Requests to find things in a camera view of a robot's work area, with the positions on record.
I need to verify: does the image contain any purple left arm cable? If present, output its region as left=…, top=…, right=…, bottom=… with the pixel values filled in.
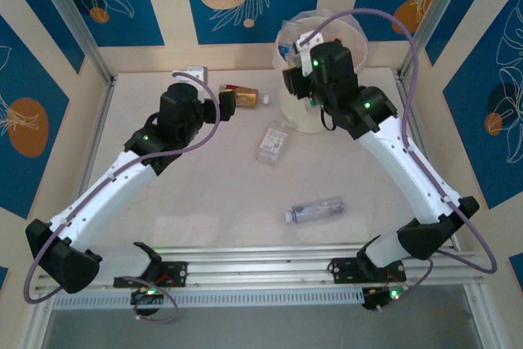
left=22, top=71, right=224, bottom=324

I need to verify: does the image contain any white slotted cable duct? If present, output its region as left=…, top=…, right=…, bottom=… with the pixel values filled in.
left=52, top=287, right=367, bottom=310

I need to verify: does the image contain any clear bottle grey label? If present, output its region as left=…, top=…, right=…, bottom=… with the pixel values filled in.
left=284, top=196, right=348, bottom=224

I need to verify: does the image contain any wide aluminium base rail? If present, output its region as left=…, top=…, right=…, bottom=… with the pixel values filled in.
left=38, top=244, right=485, bottom=289

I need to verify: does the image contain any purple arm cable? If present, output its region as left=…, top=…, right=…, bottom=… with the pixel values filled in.
left=297, top=7, right=498, bottom=301
left=22, top=71, right=224, bottom=324

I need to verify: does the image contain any aluminium frame post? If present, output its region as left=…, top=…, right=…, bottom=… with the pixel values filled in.
left=28, top=0, right=115, bottom=85
left=396, top=0, right=477, bottom=80

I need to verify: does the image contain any cream plastic bin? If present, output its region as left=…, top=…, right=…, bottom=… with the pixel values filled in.
left=272, top=17, right=369, bottom=134

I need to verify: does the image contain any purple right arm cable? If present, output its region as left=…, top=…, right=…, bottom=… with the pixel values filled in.
left=297, top=7, right=498, bottom=301

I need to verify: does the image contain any controller board green light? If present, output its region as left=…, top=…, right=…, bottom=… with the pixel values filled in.
left=361, top=285, right=408, bottom=311
left=130, top=281, right=164, bottom=307

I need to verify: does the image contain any red tan rectangular bottle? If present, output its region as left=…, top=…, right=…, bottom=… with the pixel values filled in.
left=221, top=84, right=271, bottom=110

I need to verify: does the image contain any clear square white label bottle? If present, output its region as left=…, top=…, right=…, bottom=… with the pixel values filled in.
left=255, top=119, right=289, bottom=167

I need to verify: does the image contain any aluminium side rail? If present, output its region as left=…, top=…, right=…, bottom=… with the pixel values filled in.
left=394, top=70, right=498, bottom=349
left=18, top=77, right=119, bottom=349

